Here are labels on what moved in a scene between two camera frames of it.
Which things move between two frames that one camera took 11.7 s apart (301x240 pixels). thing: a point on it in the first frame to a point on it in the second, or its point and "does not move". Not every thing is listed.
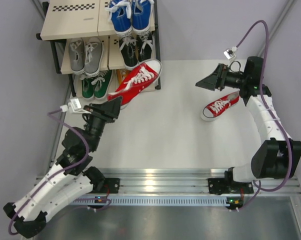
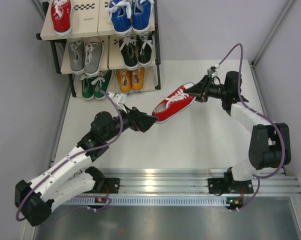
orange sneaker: (151, 87) to (137, 78)
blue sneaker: (141, 13) does not move
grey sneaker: (94, 54) does not move
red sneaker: (137, 81) to (61, 13)
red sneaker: (212, 109) to (176, 100)
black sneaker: (128, 44) does not move
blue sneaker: (120, 15) does not move
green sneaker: (87, 86) does not move
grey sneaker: (76, 51) does not move
